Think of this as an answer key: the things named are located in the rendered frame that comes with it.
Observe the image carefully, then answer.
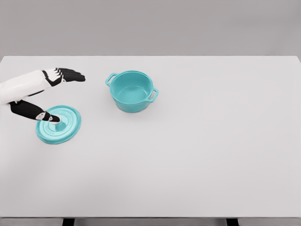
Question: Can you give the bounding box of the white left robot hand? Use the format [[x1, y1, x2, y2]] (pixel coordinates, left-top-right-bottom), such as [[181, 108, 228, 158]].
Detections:
[[0, 67, 86, 124]]

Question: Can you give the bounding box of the teal pot lid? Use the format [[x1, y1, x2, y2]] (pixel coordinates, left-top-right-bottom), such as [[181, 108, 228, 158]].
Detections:
[[35, 105, 82, 145]]

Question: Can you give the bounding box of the teal pot with two handles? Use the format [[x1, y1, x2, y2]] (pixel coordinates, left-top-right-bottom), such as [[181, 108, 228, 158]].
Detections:
[[105, 70, 159, 113]]

